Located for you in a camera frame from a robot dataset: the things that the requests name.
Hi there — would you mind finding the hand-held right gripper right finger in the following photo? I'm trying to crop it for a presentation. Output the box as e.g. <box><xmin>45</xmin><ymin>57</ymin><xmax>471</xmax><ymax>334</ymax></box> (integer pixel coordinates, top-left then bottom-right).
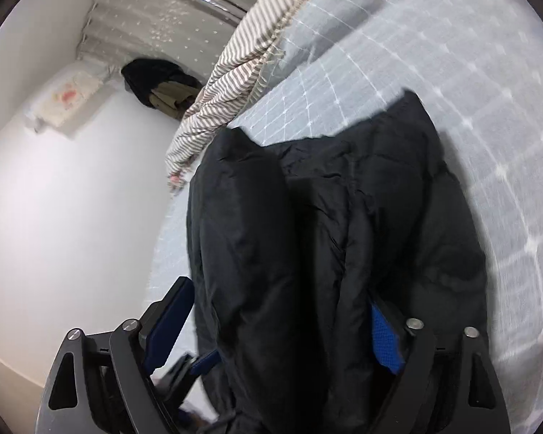
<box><xmin>369</xmin><ymin>290</ymin><xmax>512</xmax><ymax>434</ymax></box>

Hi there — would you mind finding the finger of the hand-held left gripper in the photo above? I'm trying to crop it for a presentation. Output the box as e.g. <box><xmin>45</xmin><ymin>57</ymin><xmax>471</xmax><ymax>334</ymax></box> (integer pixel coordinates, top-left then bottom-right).
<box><xmin>156</xmin><ymin>350</ymin><xmax>223</xmax><ymax>413</ymax></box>

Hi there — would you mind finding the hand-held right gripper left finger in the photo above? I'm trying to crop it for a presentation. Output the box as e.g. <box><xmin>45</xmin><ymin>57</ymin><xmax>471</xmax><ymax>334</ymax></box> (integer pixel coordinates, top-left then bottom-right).
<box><xmin>35</xmin><ymin>276</ymin><xmax>195</xmax><ymax>434</ymax></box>

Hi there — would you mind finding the black quilted puffer jacket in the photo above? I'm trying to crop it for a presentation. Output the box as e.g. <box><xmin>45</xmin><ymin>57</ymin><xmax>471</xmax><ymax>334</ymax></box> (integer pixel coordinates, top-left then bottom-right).
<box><xmin>185</xmin><ymin>89</ymin><xmax>501</xmax><ymax>434</ymax></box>

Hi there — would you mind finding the dark clothes pile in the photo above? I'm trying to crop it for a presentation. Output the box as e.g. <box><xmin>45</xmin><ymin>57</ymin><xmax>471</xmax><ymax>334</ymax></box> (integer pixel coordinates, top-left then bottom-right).
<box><xmin>120</xmin><ymin>58</ymin><xmax>203</xmax><ymax>121</ymax></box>

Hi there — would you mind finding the light grey quilted bedspread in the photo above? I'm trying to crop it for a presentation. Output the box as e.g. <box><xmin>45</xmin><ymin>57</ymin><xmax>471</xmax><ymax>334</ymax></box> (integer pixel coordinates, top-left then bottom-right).
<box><xmin>145</xmin><ymin>0</ymin><xmax>543</xmax><ymax>434</ymax></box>

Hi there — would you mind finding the striped beige duvet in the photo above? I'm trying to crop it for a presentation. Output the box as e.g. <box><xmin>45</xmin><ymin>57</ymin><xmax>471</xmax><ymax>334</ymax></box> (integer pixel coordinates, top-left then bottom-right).
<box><xmin>165</xmin><ymin>0</ymin><xmax>463</xmax><ymax>196</ymax></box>

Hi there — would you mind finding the white cloth-covered wall unit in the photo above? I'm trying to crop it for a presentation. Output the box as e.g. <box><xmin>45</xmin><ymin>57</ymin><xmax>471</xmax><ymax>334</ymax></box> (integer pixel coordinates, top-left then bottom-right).
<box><xmin>24</xmin><ymin>69</ymin><xmax>106</xmax><ymax>142</ymax></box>

